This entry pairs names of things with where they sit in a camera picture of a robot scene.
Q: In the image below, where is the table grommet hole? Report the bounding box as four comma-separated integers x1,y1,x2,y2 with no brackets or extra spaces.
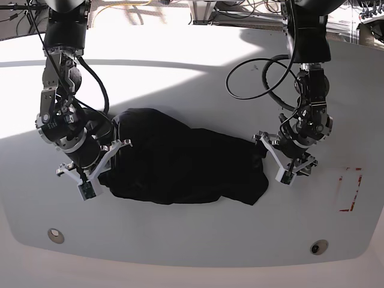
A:
47,228,65,244
310,239,329,256

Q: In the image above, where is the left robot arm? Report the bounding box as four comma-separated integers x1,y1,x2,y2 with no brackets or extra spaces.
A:
256,1,343,185

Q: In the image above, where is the table grommet hole right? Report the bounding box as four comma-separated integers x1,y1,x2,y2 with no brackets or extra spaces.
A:
310,239,329,256

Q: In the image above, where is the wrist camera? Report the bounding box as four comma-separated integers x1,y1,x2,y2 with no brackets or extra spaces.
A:
77,179,103,200
275,168,296,186

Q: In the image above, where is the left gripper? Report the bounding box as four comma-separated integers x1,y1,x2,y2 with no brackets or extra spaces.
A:
253,131,317,177

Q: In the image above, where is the table grommet hole left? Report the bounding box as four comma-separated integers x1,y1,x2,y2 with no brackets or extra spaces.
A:
47,228,65,244

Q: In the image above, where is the yellow cable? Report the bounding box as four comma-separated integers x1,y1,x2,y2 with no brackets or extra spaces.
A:
89,0,154,25

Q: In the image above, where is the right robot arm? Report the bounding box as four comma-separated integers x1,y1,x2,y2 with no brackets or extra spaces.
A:
35,1,118,187

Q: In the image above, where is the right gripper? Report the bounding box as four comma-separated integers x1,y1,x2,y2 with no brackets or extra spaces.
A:
56,138,133,184

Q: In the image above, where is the black T-shirt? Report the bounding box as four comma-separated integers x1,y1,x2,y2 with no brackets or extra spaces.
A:
99,108,269,205

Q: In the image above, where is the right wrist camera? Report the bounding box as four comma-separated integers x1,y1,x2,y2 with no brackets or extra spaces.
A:
77,179,103,200

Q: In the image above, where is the red tape rectangle marking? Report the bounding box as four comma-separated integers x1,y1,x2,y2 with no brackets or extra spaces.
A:
335,167,363,212

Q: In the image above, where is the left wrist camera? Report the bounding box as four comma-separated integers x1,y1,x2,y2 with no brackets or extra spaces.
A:
275,168,296,186

